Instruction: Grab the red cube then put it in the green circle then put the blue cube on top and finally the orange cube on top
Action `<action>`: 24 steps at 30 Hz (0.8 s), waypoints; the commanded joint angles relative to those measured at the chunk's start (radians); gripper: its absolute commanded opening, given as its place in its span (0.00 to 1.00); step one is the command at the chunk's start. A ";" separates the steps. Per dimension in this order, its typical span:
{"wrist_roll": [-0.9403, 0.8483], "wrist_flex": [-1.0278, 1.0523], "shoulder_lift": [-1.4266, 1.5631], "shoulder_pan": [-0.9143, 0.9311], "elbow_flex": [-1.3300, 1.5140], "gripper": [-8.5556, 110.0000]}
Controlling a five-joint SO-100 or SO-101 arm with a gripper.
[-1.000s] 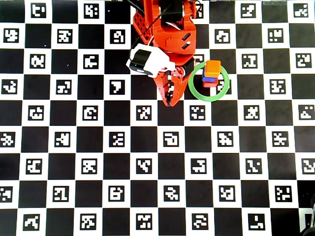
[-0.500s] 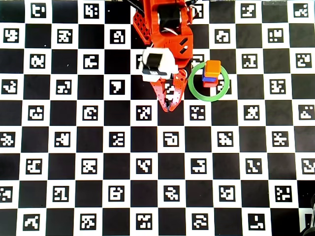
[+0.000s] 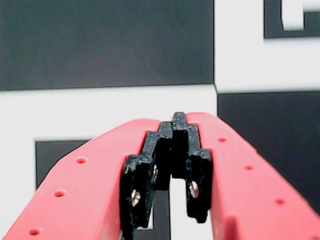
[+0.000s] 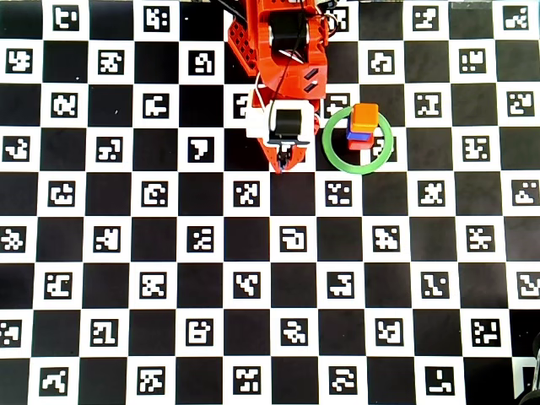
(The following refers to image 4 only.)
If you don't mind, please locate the black white marker checkerboard mat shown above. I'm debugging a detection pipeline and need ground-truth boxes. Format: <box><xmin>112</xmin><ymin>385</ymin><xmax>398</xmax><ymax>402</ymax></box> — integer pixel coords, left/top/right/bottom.
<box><xmin>0</xmin><ymin>0</ymin><xmax>540</xmax><ymax>405</ymax></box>

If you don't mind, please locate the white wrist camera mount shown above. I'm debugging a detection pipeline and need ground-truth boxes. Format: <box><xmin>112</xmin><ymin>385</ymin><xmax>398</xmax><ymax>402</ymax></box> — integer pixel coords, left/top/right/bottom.
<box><xmin>246</xmin><ymin>100</ymin><xmax>317</xmax><ymax>147</ymax></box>

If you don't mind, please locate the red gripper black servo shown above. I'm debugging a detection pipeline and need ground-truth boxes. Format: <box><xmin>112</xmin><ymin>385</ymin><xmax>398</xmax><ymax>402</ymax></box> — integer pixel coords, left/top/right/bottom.
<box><xmin>255</xmin><ymin>58</ymin><xmax>328</xmax><ymax>175</ymax></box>

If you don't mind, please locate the blue cube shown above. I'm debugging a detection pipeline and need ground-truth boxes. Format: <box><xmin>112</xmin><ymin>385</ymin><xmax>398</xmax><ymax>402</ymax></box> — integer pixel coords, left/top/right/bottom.
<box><xmin>346</xmin><ymin>126</ymin><xmax>375</xmax><ymax>143</ymax></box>

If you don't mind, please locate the green ring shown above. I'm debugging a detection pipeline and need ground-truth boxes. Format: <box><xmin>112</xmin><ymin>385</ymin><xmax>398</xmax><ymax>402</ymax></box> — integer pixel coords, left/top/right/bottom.
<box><xmin>321</xmin><ymin>105</ymin><xmax>394</xmax><ymax>176</ymax></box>

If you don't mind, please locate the orange cube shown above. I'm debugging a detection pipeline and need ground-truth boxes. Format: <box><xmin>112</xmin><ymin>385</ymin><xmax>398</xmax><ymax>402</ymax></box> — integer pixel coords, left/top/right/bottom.
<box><xmin>351</xmin><ymin>103</ymin><xmax>380</xmax><ymax>134</ymax></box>

